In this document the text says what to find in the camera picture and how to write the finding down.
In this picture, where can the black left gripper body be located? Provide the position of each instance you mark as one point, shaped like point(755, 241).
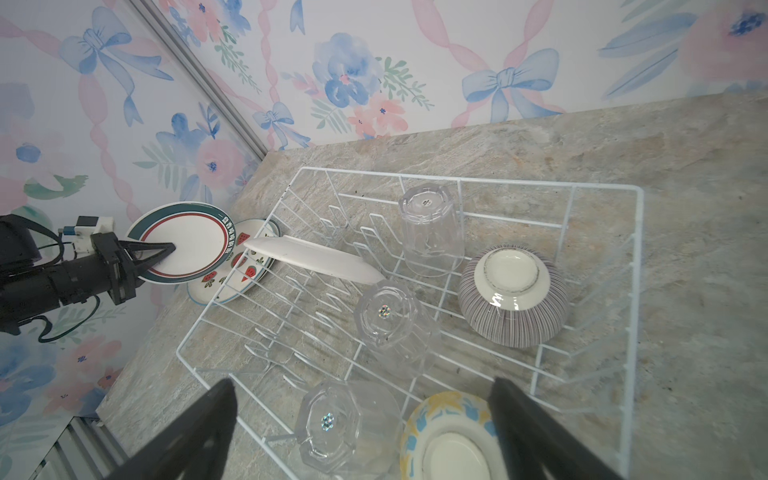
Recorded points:
point(114, 268)

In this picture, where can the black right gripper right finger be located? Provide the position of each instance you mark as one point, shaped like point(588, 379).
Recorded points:
point(533, 444)

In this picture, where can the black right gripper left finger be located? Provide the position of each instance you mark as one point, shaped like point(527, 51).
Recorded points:
point(194, 446)

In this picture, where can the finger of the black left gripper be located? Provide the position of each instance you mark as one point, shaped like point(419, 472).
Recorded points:
point(137, 258)

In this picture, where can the watermelon pattern plate blue rim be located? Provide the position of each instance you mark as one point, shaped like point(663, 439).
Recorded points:
point(240, 271)

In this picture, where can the white plate dark underside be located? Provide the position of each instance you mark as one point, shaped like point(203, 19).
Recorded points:
point(317, 258)

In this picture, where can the clear faceted glass back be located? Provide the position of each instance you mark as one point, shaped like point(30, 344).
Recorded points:
point(433, 240)

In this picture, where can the clear faceted glass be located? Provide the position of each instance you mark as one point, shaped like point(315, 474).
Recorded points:
point(350, 429)
point(433, 240)
point(393, 324)

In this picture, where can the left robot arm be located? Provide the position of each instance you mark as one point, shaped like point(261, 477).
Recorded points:
point(26, 243)

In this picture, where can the blue yellow patterned bowl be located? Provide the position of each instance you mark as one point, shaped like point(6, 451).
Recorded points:
point(451, 435)

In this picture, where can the purple striped bowl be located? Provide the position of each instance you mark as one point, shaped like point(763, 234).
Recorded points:
point(513, 296)

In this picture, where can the clear faceted glass front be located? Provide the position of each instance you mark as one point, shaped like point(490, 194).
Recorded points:
point(350, 429)

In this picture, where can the clear faceted glass middle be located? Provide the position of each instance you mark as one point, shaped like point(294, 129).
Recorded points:
point(393, 324)

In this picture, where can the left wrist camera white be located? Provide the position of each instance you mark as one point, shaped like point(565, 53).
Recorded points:
point(79, 235)

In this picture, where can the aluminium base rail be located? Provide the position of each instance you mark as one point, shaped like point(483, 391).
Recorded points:
point(85, 450)

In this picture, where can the left aluminium corner post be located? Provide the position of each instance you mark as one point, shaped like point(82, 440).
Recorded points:
point(181, 52)

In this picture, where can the white wire dish rack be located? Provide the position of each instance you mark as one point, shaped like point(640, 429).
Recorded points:
point(292, 327)

